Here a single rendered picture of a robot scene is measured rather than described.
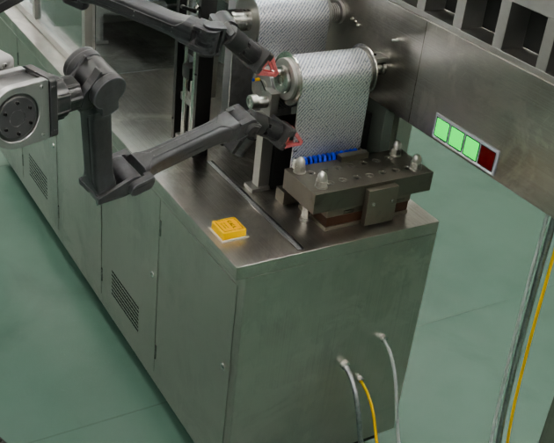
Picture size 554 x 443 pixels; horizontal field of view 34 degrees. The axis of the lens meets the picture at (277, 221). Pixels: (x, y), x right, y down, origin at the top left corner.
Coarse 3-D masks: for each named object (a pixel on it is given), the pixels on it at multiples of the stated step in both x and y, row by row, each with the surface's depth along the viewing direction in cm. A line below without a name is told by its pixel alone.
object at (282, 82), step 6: (282, 66) 243; (282, 72) 243; (288, 72) 242; (276, 78) 246; (282, 78) 244; (288, 78) 242; (276, 84) 247; (282, 84) 244; (288, 84) 242; (282, 90) 245; (288, 90) 244
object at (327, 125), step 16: (352, 96) 252; (304, 112) 246; (320, 112) 249; (336, 112) 252; (352, 112) 255; (304, 128) 249; (320, 128) 252; (336, 128) 255; (352, 128) 258; (304, 144) 252; (320, 144) 255; (336, 144) 258; (352, 144) 261
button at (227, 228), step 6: (216, 222) 239; (222, 222) 240; (228, 222) 240; (234, 222) 240; (216, 228) 238; (222, 228) 237; (228, 228) 238; (234, 228) 238; (240, 228) 238; (222, 234) 235; (228, 234) 236; (234, 234) 237; (240, 234) 238; (222, 240) 236
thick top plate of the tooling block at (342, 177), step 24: (288, 168) 248; (312, 168) 249; (336, 168) 252; (360, 168) 252; (384, 168) 254; (408, 168) 256; (288, 192) 248; (312, 192) 237; (336, 192) 239; (360, 192) 244; (408, 192) 254
